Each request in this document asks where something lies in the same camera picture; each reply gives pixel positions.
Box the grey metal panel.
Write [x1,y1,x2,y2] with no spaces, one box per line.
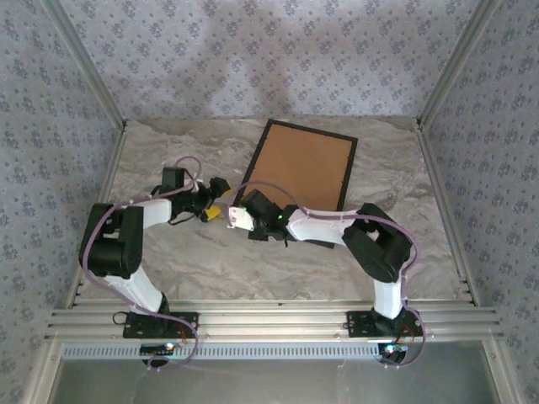
[50,357,496,404]

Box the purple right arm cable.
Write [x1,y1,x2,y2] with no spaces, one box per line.
[227,180,426,371]

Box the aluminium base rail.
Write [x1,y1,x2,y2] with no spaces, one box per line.
[44,299,504,343]

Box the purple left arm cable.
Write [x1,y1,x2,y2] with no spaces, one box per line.
[82,156,207,374]

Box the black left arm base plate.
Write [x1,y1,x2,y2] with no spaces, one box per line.
[122,311,200,340]

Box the brown backing board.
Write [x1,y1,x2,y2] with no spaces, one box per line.
[242,124,354,213]

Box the black picture frame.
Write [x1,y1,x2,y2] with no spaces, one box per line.
[232,119,360,252]

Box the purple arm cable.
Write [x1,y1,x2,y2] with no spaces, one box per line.
[82,156,207,374]
[227,180,426,371]

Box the aluminium lower post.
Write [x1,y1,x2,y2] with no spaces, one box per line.
[23,340,64,404]
[483,340,521,404]

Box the aluminium side rail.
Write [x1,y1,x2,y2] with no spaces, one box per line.
[416,124,479,306]
[62,124,130,311]

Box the grey slotted cable duct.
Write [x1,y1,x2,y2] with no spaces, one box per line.
[61,341,382,359]

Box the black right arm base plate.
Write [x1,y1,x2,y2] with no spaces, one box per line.
[345,310,424,339]

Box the aluminium upright post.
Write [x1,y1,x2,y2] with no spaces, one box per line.
[415,0,504,130]
[41,0,128,130]

